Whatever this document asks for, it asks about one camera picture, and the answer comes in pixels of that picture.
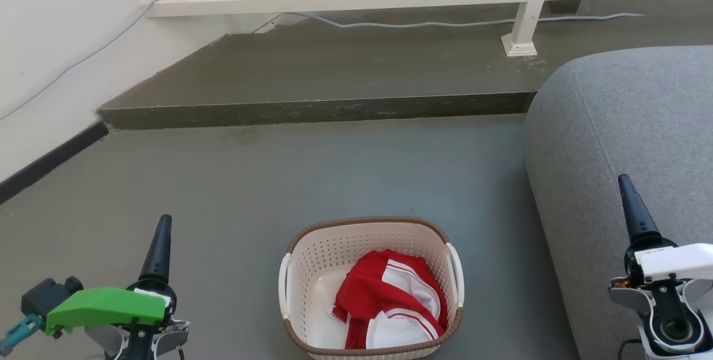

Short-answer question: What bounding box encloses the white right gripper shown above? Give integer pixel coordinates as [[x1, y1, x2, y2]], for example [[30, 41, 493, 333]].
[[618, 174, 713, 285]]

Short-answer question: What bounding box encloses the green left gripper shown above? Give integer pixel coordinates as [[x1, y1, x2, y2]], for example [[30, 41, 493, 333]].
[[46, 215, 177, 337]]

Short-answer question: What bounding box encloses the cream laundry basket brown rim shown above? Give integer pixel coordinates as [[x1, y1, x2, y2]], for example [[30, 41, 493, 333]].
[[278, 216, 465, 359]]

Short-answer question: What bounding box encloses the grey fabric sofa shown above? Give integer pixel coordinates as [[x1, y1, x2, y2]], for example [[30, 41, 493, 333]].
[[522, 45, 713, 360]]

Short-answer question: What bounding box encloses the black baseboard strip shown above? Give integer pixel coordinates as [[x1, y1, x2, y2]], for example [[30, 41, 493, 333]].
[[0, 120, 110, 205]]

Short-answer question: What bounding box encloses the red and white garment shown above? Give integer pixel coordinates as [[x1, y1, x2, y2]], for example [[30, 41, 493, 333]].
[[333, 249, 450, 349]]

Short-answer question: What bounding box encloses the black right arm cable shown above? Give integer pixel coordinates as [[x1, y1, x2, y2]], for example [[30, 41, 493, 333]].
[[617, 338, 642, 360]]

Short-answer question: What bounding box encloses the teal cable connector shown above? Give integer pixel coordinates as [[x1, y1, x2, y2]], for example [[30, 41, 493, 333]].
[[0, 314, 44, 356]]

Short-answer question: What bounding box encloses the white wall cable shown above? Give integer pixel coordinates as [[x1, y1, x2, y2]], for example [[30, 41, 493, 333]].
[[0, 0, 174, 121]]

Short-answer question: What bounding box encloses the grey floor cable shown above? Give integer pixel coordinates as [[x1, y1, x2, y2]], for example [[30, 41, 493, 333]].
[[290, 12, 645, 30]]

